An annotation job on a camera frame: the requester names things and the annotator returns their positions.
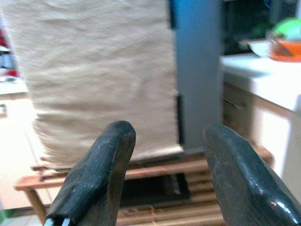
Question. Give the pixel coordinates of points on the beige cloth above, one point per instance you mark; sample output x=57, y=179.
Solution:
x=94, y=70

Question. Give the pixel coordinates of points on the orange bowl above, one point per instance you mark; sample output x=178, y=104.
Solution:
x=289, y=55

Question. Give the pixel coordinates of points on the black rectangular box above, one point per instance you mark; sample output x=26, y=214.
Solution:
x=150, y=188

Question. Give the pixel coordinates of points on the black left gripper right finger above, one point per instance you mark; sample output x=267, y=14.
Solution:
x=244, y=188

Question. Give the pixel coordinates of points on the grey steel fridge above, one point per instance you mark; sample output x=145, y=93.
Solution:
x=200, y=70

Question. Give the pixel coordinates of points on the wooden slatted rack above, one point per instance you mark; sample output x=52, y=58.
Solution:
x=164, y=170

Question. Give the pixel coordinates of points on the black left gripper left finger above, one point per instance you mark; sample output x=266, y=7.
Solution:
x=94, y=179

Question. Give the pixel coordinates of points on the white bowl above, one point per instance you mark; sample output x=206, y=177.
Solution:
x=259, y=48

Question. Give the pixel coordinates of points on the green plastic bowl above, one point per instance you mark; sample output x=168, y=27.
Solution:
x=289, y=29

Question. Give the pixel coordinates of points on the white side cabinet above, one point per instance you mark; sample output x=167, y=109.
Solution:
x=270, y=77

